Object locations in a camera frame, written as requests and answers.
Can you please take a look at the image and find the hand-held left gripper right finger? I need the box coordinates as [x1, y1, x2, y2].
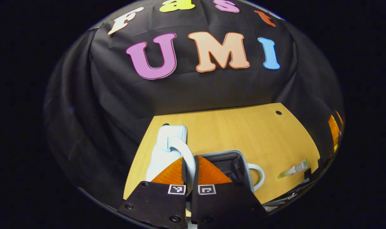
[191, 155, 267, 229]

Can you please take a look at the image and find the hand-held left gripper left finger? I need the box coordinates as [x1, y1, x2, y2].
[118, 157, 188, 229]

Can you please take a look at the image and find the green label skin care tube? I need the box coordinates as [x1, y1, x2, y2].
[277, 158, 309, 179]

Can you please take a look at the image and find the black backdrop cloth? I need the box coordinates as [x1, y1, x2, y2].
[44, 0, 345, 204]

